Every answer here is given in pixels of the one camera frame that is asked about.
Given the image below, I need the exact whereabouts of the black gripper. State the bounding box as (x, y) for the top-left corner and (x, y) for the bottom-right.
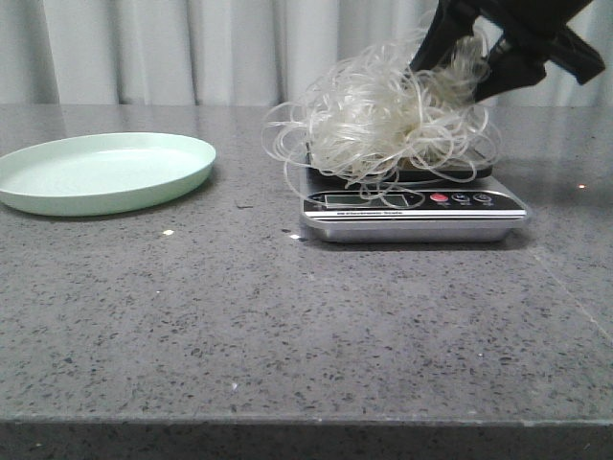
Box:
(409, 0), (605, 103)

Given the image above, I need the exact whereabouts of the white vermicelli noodle bundle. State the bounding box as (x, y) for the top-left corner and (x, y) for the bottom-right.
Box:
(261, 29), (500, 200)

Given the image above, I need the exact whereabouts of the silver black kitchen scale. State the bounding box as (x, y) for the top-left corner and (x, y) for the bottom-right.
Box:
(299, 149), (530, 243)

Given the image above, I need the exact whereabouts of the light green round plate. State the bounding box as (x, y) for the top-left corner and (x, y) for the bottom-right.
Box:
(1, 132), (216, 217)

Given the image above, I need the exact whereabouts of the white pleated curtain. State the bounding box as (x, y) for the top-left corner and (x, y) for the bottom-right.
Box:
(0, 0), (613, 108)

